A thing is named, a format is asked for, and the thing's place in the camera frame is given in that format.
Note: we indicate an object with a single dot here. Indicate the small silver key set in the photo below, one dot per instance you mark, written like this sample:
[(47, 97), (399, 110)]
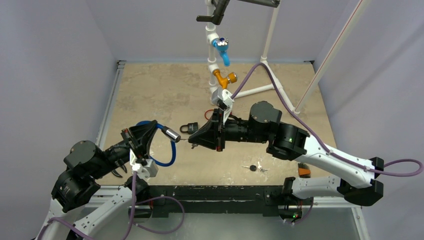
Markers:
[(192, 145)]

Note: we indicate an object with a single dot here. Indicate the key bunch with black fob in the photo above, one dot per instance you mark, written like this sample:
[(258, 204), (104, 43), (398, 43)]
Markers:
[(256, 168)]

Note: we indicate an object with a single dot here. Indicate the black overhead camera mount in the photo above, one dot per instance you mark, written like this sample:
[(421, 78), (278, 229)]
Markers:
[(218, 9)]

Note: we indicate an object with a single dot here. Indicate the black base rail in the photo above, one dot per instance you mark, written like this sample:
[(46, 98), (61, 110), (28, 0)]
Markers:
[(159, 201)]

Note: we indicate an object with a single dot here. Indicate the red cable seal lock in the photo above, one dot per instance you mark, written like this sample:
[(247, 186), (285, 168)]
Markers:
[(208, 114)]

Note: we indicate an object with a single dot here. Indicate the orange tool at right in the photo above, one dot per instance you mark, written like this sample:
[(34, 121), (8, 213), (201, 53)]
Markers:
[(304, 171)]

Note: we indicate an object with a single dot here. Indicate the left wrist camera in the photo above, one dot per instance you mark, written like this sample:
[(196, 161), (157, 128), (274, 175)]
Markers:
[(150, 170)]

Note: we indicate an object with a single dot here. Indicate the orange faucet valve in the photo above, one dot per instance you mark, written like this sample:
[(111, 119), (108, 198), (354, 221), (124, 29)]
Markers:
[(225, 81)]

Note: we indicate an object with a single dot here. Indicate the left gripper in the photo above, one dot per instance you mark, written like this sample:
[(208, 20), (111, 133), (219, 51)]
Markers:
[(142, 133)]

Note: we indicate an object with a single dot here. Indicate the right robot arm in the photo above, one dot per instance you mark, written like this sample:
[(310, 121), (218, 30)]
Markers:
[(350, 177)]

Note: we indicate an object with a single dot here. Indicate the blue faucet valve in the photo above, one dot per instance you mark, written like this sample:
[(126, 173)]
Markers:
[(221, 44)]

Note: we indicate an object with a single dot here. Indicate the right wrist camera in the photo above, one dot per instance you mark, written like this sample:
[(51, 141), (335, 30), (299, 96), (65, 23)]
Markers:
[(222, 98)]

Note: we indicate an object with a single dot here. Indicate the black padlock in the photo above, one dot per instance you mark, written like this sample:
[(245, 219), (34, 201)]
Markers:
[(189, 128)]

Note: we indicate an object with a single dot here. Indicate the white diagonal pole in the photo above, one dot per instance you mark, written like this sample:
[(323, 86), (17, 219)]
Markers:
[(325, 62)]

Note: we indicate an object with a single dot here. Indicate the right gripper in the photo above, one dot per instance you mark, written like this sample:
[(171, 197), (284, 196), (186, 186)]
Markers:
[(220, 131)]

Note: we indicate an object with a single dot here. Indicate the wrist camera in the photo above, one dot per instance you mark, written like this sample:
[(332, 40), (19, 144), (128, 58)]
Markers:
[(150, 170), (222, 98)]

